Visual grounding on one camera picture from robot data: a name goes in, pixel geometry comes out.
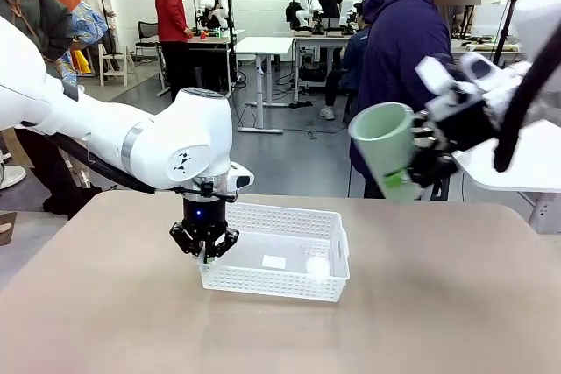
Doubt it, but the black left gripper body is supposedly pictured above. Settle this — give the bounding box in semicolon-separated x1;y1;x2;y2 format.
181;192;230;240

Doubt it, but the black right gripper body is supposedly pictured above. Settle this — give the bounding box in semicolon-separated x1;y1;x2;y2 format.
431;95;501;154

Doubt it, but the mint green cup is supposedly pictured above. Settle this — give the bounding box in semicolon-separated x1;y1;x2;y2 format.
348;102;424;205

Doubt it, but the white perforated plastic basket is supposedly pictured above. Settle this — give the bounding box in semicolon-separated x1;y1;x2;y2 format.
197;201;351;304

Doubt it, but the white cup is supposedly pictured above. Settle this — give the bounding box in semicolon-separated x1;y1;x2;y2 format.
305;255;330;282

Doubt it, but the white side table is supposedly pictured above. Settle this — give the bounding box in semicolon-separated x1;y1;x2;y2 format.
451;119;561;235

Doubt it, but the person in purple hoodie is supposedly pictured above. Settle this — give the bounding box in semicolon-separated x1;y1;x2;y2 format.
348;0;483;199

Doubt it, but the seated person in blue jacket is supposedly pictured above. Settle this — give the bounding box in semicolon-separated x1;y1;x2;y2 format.
323;1;370;121

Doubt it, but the white robot work table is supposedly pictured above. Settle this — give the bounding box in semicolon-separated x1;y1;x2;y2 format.
291;31;356;103

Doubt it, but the person in black shirt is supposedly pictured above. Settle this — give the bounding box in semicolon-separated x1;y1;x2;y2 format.
315;0;345;69

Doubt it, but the white wooden step stool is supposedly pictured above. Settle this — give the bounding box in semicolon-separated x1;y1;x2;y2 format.
96;43;138;88

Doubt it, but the grey work table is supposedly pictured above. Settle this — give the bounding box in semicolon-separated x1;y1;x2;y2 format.
155;28;246;100

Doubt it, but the white height adjustable desk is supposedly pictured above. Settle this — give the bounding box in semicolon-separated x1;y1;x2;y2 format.
234;36;295;135

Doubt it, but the brown cardboard piece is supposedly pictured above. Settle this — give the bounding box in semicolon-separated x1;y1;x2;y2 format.
0;211;18;247

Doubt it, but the white fan base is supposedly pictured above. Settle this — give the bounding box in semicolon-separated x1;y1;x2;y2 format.
0;163;28;192

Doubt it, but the black mesh chair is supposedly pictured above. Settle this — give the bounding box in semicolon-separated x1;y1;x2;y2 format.
134;20;164;60

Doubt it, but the person in red hoodie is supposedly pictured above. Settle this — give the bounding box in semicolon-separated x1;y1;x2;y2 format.
153;0;196;103

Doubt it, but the person in orange patterned clothes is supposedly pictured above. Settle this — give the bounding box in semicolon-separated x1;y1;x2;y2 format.
17;0;109;86

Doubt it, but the person in pale hoodie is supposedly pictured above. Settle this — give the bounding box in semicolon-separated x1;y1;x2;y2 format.
67;0;117;56

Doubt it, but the person in dark green jacket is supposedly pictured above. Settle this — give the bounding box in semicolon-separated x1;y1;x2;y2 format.
0;0;96;218

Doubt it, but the black right arm cable sleeve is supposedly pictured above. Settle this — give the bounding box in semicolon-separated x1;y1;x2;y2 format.
493;25;561;173

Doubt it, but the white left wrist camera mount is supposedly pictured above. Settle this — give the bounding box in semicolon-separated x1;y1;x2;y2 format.
227;162;255;191

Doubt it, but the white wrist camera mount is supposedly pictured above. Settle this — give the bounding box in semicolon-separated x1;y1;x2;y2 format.
227;162;255;191
415;53;527;115

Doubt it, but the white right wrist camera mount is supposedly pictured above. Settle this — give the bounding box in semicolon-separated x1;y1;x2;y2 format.
415;53;527;115

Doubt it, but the black camera tripod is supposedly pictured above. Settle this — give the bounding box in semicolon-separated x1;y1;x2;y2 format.
489;0;538;65

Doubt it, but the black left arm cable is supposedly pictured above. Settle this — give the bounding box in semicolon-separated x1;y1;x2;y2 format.
43;131;157;194

